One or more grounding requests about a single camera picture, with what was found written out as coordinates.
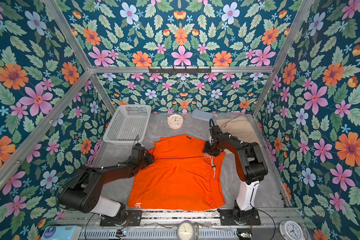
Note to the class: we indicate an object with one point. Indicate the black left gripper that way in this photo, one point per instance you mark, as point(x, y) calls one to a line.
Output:
point(148, 156)

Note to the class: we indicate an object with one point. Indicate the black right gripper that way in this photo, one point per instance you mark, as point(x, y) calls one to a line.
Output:
point(206, 147)

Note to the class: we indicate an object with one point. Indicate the beige drawstring shorts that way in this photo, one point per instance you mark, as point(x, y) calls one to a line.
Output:
point(241, 128)

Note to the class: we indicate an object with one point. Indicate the orange shorts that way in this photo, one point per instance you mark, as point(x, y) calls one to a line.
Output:
point(182, 177)

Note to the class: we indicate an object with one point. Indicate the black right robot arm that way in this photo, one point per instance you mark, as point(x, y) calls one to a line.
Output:
point(251, 169)

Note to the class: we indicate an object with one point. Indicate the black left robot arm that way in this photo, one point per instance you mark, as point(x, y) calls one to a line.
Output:
point(84, 191)

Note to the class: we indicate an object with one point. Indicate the grey-blue pencil case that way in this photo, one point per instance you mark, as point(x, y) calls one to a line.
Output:
point(201, 115)

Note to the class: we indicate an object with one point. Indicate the white plastic laundry basket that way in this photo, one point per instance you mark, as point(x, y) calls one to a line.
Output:
point(128, 125)

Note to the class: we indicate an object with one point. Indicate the pink round alarm clock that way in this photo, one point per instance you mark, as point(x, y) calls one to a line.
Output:
point(175, 121)

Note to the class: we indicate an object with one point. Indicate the beige round front clock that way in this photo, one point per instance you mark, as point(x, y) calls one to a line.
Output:
point(186, 231)

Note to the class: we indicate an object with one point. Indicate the blue tissue pack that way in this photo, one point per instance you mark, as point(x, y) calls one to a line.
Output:
point(62, 233)

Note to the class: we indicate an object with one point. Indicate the white round corner clock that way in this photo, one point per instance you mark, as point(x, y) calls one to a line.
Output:
point(291, 230)

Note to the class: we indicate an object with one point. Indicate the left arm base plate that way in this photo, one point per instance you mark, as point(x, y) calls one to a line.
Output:
point(126, 218)

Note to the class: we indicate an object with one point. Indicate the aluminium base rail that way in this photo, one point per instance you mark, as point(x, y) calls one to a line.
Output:
point(162, 225)

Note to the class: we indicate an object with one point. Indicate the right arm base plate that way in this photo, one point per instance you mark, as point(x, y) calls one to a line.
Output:
point(236, 217)

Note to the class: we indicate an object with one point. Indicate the black wall hook rail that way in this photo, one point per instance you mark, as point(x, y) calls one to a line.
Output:
point(179, 70)

